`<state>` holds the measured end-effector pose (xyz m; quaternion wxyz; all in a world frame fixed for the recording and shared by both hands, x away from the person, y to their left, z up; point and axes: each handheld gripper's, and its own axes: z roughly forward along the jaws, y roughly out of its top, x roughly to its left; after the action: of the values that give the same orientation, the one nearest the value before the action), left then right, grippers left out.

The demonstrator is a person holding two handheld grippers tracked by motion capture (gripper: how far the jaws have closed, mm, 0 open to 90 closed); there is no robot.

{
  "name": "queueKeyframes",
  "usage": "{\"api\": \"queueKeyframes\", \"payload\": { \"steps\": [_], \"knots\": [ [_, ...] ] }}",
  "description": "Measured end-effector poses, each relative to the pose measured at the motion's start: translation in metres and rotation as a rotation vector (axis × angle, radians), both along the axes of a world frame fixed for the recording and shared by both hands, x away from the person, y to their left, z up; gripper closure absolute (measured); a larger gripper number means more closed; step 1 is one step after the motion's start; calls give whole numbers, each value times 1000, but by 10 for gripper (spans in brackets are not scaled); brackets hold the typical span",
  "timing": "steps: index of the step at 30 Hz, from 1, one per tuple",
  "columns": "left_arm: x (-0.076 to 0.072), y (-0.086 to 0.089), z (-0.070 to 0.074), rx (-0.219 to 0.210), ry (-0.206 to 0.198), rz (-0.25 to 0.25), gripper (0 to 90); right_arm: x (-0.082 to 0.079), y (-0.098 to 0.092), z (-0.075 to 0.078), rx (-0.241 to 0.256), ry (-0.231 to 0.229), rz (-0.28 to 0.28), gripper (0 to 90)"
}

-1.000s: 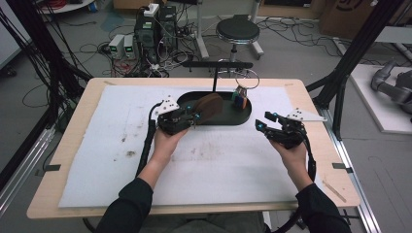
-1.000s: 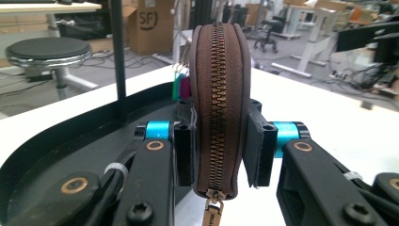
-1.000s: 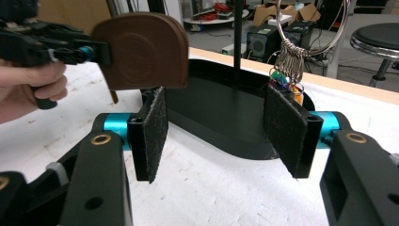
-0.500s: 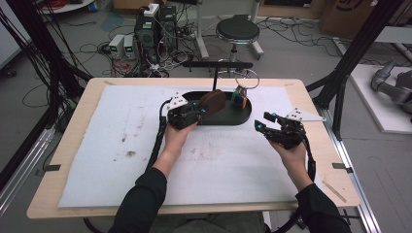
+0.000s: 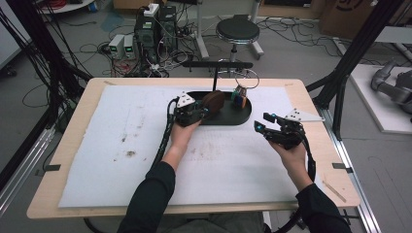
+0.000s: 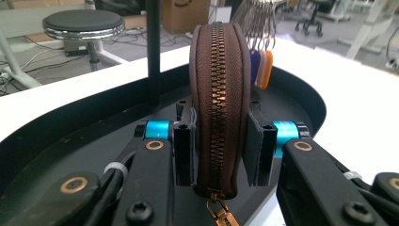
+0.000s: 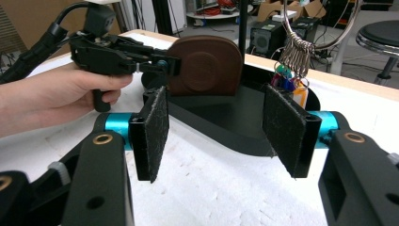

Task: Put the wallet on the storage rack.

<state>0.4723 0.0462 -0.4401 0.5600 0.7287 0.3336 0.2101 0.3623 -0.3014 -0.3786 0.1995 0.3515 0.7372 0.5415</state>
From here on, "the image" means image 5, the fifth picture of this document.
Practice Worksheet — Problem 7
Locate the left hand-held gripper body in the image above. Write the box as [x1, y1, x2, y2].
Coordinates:
[173, 91, 208, 128]

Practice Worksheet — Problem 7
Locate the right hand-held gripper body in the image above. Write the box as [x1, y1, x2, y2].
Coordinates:
[265, 108, 326, 150]

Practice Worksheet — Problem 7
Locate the brown leather zip wallet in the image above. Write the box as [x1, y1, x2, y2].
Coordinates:
[201, 89, 226, 115]

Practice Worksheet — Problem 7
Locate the black oval tray with stand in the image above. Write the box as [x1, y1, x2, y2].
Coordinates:
[183, 60, 254, 126]

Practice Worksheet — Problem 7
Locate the key ring with coloured tags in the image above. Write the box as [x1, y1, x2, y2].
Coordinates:
[230, 68, 260, 110]

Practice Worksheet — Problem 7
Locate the person's left hand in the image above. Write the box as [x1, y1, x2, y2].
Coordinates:
[168, 119, 202, 155]

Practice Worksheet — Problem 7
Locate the person's right hand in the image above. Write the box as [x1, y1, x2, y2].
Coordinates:
[267, 140, 309, 178]

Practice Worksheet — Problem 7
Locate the white foam mat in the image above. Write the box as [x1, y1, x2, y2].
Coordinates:
[57, 84, 325, 209]

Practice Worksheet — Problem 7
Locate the black tape strip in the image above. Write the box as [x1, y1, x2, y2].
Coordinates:
[331, 162, 355, 174]
[34, 163, 62, 178]

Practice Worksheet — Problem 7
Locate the white desk leg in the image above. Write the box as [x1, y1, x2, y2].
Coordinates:
[193, 0, 210, 60]
[250, 0, 265, 60]

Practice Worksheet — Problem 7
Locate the thin wooden stick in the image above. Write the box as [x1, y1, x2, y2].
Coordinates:
[322, 180, 347, 204]

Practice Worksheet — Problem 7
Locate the round black stool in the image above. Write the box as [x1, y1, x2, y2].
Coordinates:
[215, 14, 261, 62]

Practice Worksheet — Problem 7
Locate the black computer tower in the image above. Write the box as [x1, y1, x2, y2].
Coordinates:
[158, 4, 178, 52]
[133, 13, 160, 64]

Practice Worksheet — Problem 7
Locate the white floor board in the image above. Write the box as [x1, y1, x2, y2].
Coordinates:
[349, 63, 412, 135]

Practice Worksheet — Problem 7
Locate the small white power supply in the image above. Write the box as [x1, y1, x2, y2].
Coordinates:
[123, 34, 136, 60]
[108, 33, 126, 60]

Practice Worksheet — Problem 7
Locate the large brown cardboard box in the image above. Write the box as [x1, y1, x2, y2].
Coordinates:
[319, 0, 388, 41]

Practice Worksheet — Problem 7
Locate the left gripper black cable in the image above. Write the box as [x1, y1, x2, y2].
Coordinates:
[151, 96, 180, 170]

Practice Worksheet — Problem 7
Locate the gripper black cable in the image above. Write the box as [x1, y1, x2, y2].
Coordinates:
[273, 127, 318, 233]
[151, 96, 180, 170]

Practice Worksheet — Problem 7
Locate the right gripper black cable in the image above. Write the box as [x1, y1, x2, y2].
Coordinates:
[273, 127, 318, 233]

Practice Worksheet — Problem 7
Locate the tangle of floor cables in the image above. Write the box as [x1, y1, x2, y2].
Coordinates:
[77, 38, 203, 79]

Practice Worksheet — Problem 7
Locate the aluminium rail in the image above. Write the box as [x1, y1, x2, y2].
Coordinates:
[318, 106, 383, 233]
[0, 126, 56, 216]

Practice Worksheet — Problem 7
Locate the black frame post with cables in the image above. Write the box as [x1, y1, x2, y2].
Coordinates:
[0, 0, 93, 132]

